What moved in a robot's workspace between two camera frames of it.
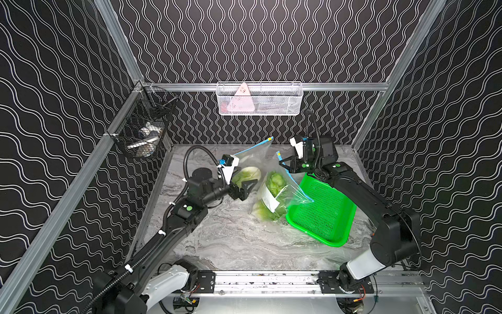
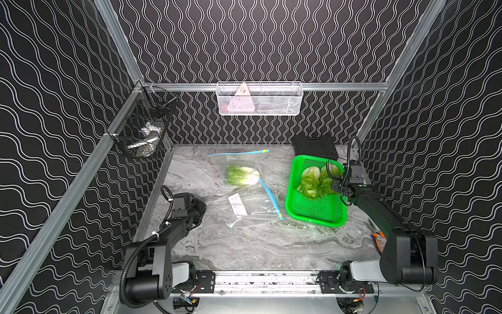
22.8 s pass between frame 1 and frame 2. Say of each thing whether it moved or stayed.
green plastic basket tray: moved
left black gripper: moved
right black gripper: moved
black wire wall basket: stayed
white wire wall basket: stayed
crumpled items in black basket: stayed
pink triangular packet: stayed
